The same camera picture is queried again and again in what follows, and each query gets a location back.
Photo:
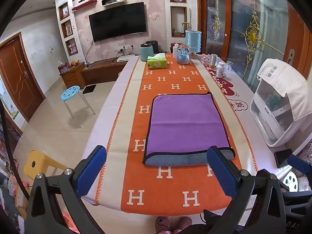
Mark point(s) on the black smartphone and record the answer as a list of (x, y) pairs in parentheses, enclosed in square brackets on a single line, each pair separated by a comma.
[(282, 158)]

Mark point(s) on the black heater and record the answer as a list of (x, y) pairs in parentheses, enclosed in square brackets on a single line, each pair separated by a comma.
[(154, 45)]

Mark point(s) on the teal electric kettle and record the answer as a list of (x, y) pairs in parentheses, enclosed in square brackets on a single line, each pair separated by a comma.
[(146, 51)]

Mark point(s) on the white round stool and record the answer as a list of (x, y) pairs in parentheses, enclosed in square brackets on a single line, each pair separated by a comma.
[(290, 180)]

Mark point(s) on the white sterilizer appliance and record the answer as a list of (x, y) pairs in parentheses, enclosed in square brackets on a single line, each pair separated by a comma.
[(270, 126)]

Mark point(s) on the white cloth cover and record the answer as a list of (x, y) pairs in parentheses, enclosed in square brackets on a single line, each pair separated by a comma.
[(285, 82)]

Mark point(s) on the black wall television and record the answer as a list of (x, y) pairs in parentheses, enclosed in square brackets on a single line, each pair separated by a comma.
[(118, 21)]

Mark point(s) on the yellow stool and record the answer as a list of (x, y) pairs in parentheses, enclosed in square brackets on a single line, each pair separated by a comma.
[(36, 163)]

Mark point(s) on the blue round stool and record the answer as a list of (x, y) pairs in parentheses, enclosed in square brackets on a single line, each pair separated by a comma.
[(70, 93)]

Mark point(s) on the glass door with gold ornaments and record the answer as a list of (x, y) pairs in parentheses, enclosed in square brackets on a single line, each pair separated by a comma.
[(256, 22)]

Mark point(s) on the pink pig ornament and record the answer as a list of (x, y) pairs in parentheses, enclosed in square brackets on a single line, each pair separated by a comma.
[(204, 59)]

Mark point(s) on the wooden television cabinet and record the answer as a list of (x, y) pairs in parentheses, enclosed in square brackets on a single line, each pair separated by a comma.
[(104, 70)]

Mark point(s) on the white printed tablecloth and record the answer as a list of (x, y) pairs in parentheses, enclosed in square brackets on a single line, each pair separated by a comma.
[(256, 156)]

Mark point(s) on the brown wooden door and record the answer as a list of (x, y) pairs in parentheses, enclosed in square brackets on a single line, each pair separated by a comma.
[(18, 78)]

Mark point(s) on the wooden side cabinet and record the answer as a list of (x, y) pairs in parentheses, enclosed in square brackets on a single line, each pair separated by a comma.
[(72, 76)]

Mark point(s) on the pink bag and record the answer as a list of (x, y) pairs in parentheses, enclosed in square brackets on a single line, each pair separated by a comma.
[(63, 68)]

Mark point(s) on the white medicine bottle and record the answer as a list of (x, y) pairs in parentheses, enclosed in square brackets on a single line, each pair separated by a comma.
[(220, 70)]

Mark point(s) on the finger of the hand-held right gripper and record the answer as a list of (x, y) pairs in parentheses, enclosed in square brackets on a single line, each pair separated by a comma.
[(299, 163)]

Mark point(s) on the red wall shelf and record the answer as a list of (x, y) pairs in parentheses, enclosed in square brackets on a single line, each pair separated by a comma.
[(84, 4)]

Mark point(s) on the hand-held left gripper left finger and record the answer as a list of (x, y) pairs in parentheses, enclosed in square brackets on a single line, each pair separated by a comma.
[(90, 170)]

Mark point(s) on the green tissue box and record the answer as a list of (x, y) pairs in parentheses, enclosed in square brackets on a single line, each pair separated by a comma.
[(157, 63)]

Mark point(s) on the white box wall shelf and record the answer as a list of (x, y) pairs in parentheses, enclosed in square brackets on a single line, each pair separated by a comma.
[(112, 0)]

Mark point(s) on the light blue water jug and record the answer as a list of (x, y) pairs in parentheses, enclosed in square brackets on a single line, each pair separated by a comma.
[(193, 40)]

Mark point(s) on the orange letter-print blanket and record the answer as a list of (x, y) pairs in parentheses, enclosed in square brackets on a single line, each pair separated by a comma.
[(175, 190)]

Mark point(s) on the white plastic bottle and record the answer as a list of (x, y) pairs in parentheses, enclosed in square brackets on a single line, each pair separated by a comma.
[(175, 51)]

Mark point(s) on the pink slipper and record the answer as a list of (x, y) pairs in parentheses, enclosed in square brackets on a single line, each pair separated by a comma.
[(162, 224), (183, 224)]

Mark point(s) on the small glass jar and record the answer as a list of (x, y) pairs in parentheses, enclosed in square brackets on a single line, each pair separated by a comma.
[(229, 65)]

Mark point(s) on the purple towel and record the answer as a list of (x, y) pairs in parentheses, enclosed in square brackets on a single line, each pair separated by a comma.
[(187, 124)]

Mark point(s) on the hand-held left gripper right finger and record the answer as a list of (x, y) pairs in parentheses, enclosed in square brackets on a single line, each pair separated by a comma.
[(221, 173)]

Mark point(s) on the white set-top box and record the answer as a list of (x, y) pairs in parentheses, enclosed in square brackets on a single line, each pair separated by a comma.
[(125, 58)]

